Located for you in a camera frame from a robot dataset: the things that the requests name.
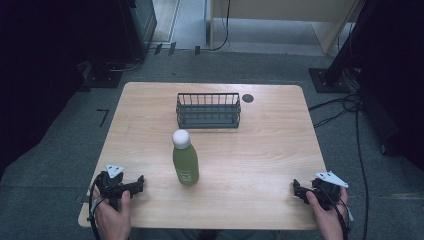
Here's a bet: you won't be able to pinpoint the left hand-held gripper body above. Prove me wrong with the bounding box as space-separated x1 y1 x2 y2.
94 163 135 211

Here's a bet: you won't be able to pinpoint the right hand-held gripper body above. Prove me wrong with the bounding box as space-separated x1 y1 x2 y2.
309 170 350 211

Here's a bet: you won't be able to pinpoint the green bottle with white cap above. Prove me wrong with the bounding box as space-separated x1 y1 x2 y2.
171 128 200 187

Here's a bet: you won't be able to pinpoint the dark wire basket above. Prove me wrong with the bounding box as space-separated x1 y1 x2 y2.
175 92 242 130

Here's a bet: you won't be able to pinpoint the person's right hand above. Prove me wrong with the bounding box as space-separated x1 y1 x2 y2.
305 186 350 240

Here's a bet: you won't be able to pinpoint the person's left hand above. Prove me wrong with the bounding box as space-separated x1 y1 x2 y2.
92 189 132 240

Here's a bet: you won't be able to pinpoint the person's grey trousers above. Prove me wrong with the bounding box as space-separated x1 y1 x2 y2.
130 228 279 240

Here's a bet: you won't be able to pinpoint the black metal stand with base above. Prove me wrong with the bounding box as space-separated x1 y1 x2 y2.
307 0 379 94

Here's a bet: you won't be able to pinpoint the dark equipment cabinet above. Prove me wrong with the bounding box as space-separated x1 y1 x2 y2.
116 0 158 63

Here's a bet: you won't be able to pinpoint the light wooden cabinet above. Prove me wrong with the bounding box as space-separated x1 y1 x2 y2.
209 0 364 56

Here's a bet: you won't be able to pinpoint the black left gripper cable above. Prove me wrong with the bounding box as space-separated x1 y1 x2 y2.
86 173 103 240

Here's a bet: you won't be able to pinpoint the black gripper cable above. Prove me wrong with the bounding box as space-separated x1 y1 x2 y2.
318 186 351 240
86 173 103 240

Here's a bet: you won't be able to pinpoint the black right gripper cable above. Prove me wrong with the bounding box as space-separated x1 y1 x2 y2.
318 186 351 240

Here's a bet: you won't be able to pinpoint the long black floor cable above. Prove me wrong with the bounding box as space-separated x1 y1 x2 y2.
354 108 370 240

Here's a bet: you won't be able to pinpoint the black floor cable bundle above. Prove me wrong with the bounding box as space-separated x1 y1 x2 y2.
307 93 364 130

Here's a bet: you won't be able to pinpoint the black floor base plate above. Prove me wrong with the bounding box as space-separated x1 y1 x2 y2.
81 68 124 90

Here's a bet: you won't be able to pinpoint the black hanging cable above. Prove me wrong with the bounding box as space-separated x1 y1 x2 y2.
211 0 232 52

